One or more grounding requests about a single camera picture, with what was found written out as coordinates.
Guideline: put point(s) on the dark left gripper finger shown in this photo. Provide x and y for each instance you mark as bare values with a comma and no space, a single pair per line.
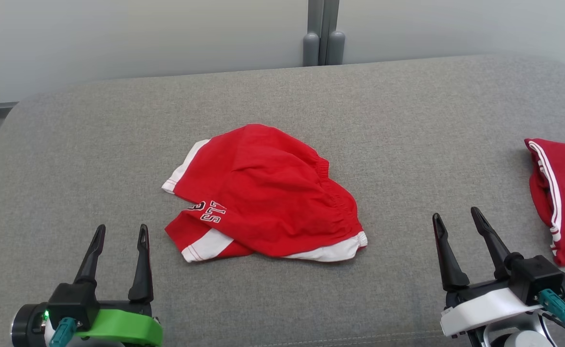
142,270
92,255

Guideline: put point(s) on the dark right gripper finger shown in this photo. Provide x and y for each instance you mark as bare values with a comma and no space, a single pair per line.
494,246
448,260

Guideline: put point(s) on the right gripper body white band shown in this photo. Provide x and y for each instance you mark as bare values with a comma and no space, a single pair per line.
484,306

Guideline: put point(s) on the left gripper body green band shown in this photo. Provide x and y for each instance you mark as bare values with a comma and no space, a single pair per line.
123,327

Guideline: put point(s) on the red white basketball shorts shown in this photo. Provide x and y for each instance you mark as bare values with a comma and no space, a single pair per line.
272,193

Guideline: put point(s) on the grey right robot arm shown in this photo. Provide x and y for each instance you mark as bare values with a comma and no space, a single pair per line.
518,340

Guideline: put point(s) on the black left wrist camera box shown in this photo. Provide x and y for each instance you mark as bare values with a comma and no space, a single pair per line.
72,303

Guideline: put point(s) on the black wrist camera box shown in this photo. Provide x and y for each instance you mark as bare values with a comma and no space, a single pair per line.
72,303
537,277

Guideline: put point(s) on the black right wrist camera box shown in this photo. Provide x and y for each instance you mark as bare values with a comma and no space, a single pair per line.
537,277

